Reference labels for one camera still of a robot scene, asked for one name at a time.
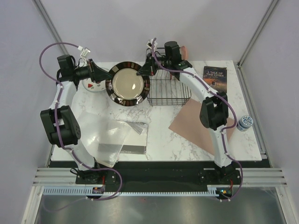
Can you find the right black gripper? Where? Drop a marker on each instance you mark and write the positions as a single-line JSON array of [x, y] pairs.
[[148, 68]]

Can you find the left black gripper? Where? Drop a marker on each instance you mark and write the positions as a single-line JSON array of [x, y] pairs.
[[99, 74]]

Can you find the white watermelon pattern plate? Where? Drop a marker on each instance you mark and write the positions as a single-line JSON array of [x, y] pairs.
[[93, 86]]

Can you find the black wire dish rack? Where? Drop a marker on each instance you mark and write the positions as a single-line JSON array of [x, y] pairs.
[[166, 89]]

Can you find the pink cream leaf plate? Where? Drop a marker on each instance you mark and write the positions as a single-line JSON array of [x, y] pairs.
[[184, 52]]

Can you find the brown rimmed beige plate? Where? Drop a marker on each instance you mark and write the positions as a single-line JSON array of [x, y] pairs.
[[126, 88]]

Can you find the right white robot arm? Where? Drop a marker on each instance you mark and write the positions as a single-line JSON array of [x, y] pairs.
[[214, 105]]

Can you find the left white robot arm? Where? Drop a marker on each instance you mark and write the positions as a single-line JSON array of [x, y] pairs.
[[60, 124]]

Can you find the tale of two cities book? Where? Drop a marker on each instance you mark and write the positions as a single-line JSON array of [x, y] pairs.
[[216, 78]]

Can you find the clear plastic bag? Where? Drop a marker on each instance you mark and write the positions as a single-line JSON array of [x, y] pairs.
[[105, 139]]

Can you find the pink placemat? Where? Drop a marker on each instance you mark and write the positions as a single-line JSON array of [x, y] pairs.
[[188, 125]]

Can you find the blue white small jar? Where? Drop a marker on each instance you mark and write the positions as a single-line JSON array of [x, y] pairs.
[[244, 123]]

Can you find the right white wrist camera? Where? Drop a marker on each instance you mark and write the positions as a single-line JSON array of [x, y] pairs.
[[151, 44]]

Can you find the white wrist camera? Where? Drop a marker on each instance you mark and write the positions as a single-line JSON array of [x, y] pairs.
[[83, 51], [151, 44]]

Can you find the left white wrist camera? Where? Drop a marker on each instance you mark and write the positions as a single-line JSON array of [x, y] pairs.
[[83, 51]]

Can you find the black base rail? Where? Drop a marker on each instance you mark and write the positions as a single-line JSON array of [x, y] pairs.
[[161, 176]]

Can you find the white cable duct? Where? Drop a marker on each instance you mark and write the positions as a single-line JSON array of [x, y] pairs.
[[101, 191]]

